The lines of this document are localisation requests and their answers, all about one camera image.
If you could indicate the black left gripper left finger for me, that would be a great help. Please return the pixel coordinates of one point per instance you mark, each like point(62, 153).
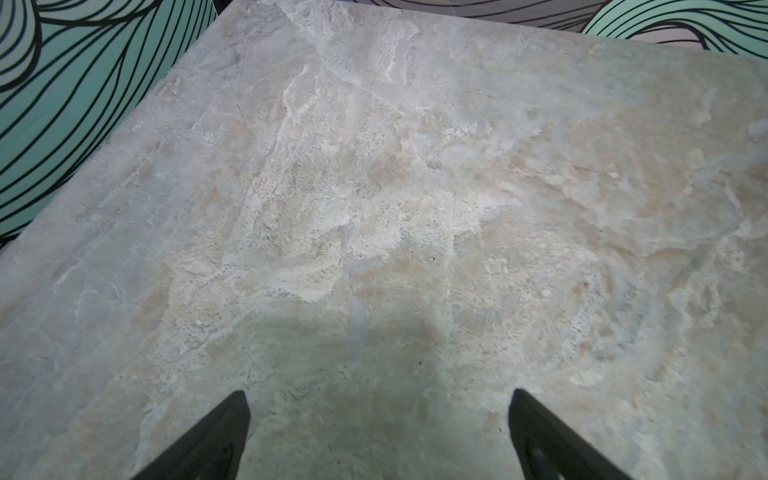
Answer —
point(211, 449)

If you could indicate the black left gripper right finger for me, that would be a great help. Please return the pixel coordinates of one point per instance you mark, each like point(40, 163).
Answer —
point(547, 448)

